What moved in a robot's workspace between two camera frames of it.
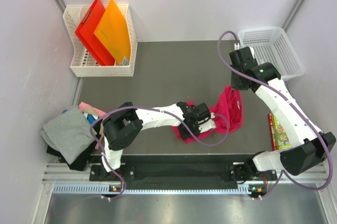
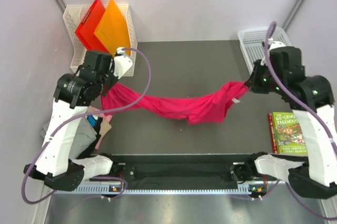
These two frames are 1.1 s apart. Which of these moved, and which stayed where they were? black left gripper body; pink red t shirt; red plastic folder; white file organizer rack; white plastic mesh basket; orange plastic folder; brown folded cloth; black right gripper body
Moved: black left gripper body; pink red t shirt; black right gripper body
Stayed: white file organizer rack; brown folded cloth; orange plastic folder; red plastic folder; white plastic mesh basket
